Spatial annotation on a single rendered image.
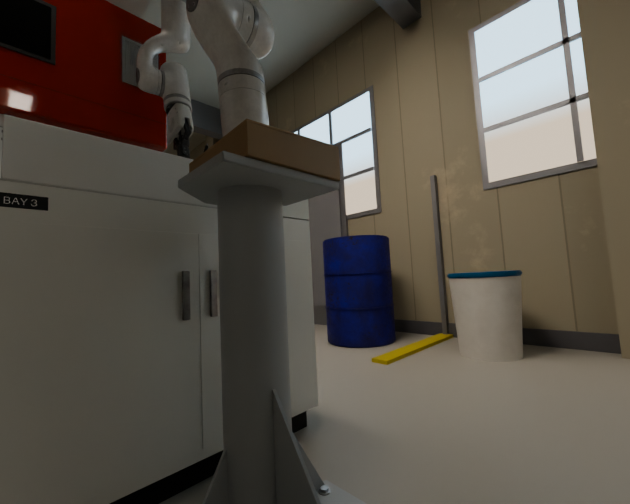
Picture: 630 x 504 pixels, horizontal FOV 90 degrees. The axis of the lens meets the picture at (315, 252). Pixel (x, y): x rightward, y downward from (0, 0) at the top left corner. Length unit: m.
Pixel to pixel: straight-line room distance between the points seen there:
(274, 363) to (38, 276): 0.54
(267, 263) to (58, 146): 0.56
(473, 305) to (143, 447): 1.91
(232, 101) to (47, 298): 0.60
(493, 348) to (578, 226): 1.07
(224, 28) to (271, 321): 0.69
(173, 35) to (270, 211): 0.72
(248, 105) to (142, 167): 0.35
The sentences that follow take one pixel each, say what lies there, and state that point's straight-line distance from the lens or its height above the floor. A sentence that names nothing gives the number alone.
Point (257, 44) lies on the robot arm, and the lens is 1.01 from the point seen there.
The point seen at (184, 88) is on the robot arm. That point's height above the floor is 1.21.
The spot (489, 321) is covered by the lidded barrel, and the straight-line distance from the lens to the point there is 2.30.
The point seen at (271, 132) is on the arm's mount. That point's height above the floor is 0.88.
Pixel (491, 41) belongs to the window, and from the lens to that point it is 3.42.
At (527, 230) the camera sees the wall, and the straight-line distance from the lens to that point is 2.89.
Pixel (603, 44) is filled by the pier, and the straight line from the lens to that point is 3.02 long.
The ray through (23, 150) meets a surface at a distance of 0.95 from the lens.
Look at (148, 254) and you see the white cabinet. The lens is 0.95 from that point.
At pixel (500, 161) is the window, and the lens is 3.00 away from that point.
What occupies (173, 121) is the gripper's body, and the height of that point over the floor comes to 1.09.
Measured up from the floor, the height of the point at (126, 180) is 0.86.
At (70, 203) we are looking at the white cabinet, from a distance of 0.93.
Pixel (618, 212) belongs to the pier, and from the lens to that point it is 2.70.
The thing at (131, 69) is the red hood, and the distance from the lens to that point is 1.81.
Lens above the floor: 0.58
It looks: 5 degrees up
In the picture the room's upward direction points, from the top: 3 degrees counter-clockwise
